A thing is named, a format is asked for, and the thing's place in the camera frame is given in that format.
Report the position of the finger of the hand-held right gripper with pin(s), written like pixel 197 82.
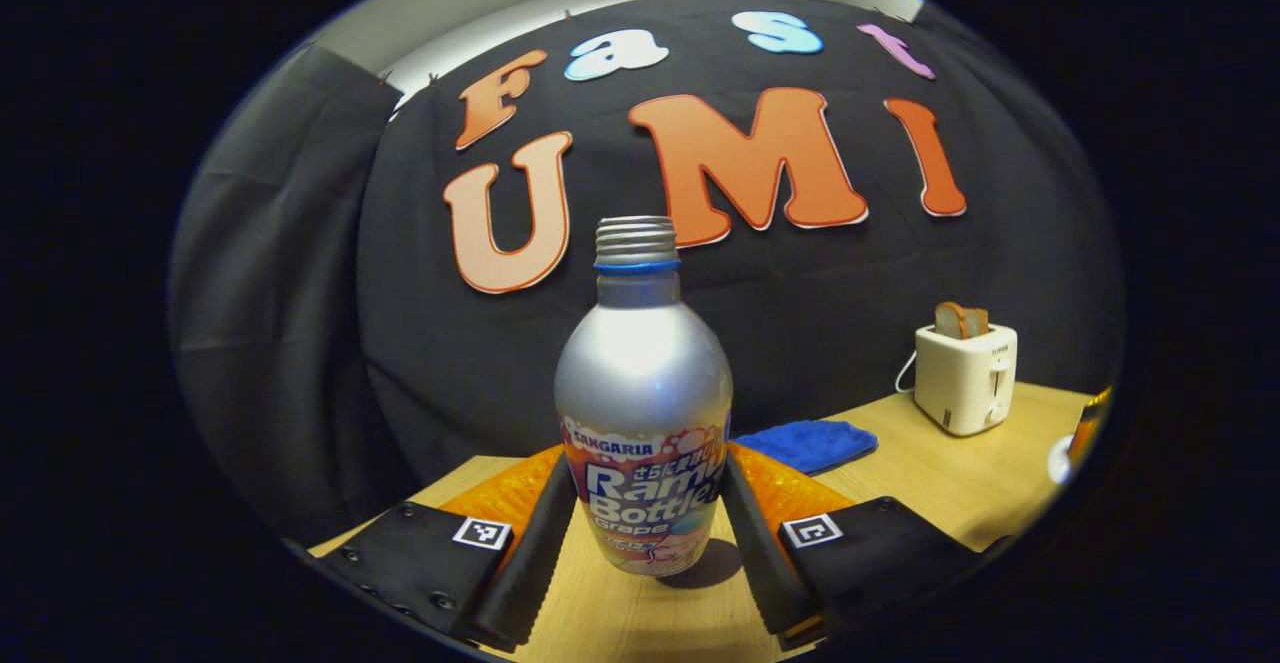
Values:
pixel 1090 428

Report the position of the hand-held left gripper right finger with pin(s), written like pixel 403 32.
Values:
pixel 760 553

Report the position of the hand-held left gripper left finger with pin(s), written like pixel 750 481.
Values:
pixel 535 553

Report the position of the white teacup lid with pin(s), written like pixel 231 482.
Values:
pixel 1058 461

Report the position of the silver water bottle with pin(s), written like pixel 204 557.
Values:
pixel 640 373

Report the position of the blue towel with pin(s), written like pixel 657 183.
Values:
pixel 810 443

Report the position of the white toaster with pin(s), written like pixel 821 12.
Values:
pixel 960 378

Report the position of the toasted bread slice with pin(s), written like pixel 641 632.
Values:
pixel 978 322
pixel 950 320

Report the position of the black backdrop cloth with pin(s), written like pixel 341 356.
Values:
pixel 820 303

